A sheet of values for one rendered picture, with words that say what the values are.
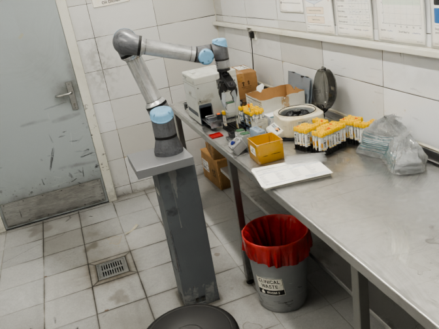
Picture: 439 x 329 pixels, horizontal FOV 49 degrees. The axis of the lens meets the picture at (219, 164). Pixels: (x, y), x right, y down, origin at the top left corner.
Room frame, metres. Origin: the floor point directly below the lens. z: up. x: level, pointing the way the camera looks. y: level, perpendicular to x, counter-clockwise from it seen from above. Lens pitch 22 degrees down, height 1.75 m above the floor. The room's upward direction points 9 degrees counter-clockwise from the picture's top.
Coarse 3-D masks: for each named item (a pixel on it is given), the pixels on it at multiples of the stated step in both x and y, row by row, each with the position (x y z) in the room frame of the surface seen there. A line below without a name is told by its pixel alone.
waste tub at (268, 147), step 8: (256, 136) 2.21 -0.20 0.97; (264, 136) 2.22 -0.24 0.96; (272, 136) 2.22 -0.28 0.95; (248, 144) 2.19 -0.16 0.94; (256, 144) 2.21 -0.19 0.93; (264, 144) 2.08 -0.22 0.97; (272, 144) 2.09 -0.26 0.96; (280, 144) 2.10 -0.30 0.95; (256, 152) 2.09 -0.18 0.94; (264, 152) 2.08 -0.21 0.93; (272, 152) 2.09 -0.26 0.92; (280, 152) 2.10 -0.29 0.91; (256, 160) 2.11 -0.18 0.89; (264, 160) 2.08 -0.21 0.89; (272, 160) 2.09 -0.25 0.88
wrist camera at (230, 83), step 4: (228, 72) 2.52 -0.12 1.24; (224, 76) 2.49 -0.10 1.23; (228, 76) 2.49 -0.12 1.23; (224, 80) 2.47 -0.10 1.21; (228, 80) 2.47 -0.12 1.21; (232, 80) 2.47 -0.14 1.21; (228, 84) 2.44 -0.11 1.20; (232, 84) 2.44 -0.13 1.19; (228, 88) 2.44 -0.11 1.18; (232, 88) 2.43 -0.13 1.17
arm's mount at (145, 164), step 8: (144, 152) 2.41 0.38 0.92; (152, 152) 2.39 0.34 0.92; (184, 152) 2.31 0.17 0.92; (128, 160) 2.41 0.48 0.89; (136, 160) 2.31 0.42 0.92; (144, 160) 2.29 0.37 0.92; (152, 160) 2.27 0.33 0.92; (160, 160) 2.25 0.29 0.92; (168, 160) 2.23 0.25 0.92; (176, 160) 2.21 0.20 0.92; (184, 160) 2.21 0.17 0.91; (192, 160) 2.22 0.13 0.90; (136, 168) 2.18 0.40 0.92; (144, 168) 2.16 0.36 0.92; (152, 168) 2.17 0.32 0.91; (160, 168) 2.18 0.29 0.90; (168, 168) 2.19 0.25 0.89; (176, 168) 2.20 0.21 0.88; (144, 176) 2.15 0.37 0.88
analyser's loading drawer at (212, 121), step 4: (208, 116) 2.80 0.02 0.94; (212, 116) 2.81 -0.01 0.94; (216, 116) 2.77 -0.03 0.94; (204, 120) 2.82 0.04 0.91; (208, 120) 2.75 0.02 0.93; (212, 120) 2.76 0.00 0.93; (216, 120) 2.76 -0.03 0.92; (220, 120) 2.71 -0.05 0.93; (208, 124) 2.74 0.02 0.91; (212, 124) 2.70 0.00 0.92; (216, 124) 2.71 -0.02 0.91; (220, 124) 2.71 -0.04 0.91; (212, 128) 2.70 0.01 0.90
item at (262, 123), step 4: (264, 116) 2.61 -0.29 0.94; (240, 120) 2.71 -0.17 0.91; (244, 120) 2.70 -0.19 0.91; (248, 120) 2.59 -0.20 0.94; (260, 120) 2.56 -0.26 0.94; (264, 120) 2.57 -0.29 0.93; (240, 124) 2.72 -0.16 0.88; (244, 124) 2.71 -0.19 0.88; (248, 124) 2.61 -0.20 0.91; (252, 124) 2.55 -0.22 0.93; (260, 124) 2.56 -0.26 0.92; (264, 124) 2.57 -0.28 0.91; (264, 128) 2.57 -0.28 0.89
